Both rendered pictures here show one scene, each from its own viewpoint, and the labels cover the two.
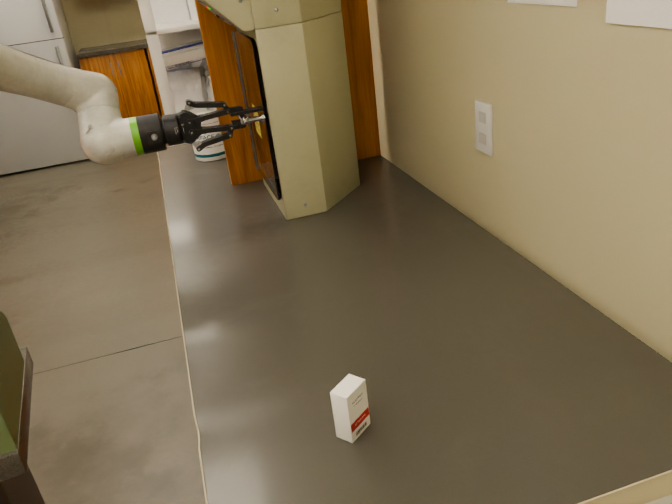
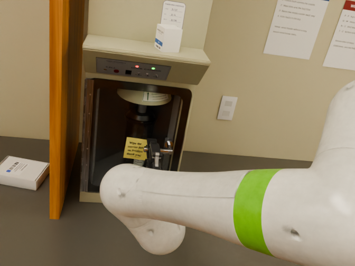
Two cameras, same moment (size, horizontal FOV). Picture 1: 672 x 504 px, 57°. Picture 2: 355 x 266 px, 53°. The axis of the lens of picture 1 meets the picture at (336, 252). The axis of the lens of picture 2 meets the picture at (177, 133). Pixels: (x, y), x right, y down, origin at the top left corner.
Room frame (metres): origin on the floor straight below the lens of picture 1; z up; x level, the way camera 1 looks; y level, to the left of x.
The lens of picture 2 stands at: (1.48, 1.12, 1.75)
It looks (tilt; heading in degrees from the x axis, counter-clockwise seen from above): 27 degrees down; 272
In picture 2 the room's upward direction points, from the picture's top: 11 degrees clockwise
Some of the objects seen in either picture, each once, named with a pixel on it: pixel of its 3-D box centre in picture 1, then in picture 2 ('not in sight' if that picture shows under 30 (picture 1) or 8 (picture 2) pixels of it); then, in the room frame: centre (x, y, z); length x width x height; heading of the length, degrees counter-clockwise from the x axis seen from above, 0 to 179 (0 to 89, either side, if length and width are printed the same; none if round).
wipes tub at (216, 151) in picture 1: (209, 135); not in sight; (2.19, 0.39, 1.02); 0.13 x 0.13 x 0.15
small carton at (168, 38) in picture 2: not in sight; (168, 38); (1.58, 0.20, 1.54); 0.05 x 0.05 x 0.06; 32
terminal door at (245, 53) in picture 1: (256, 113); (134, 143); (1.64, 0.16, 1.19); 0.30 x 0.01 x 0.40; 14
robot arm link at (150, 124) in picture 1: (152, 133); not in sight; (1.53, 0.41, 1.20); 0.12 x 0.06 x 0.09; 14
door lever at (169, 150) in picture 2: (249, 117); (158, 147); (1.57, 0.17, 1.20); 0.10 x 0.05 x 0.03; 14
